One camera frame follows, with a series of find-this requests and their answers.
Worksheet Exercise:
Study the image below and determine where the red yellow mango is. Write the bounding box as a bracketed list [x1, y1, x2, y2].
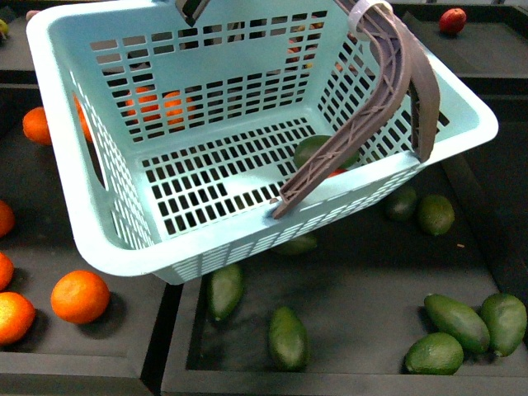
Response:
[328, 168, 347, 178]

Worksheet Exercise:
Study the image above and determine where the red apple on shelf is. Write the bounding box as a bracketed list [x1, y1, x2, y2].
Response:
[438, 8, 467, 35]

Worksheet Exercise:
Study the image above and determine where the light green avocado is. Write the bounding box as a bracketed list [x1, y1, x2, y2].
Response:
[404, 332, 464, 375]

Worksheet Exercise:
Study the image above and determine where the light blue plastic basket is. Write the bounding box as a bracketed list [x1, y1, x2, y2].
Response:
[26, 1, 498, 285]

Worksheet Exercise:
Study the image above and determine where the large green avocado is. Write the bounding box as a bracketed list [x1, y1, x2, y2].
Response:
[293, 135, 359, 169]

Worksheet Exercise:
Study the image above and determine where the green avocado far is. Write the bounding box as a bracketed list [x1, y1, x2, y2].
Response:
[424, 294, 490, 354]

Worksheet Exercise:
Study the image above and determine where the dark green avocado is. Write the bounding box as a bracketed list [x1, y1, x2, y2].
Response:
[384, 186, 417, 222]

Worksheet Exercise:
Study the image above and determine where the orange fruit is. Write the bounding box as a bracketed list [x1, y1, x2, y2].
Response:
[50, 270, 111, 324]

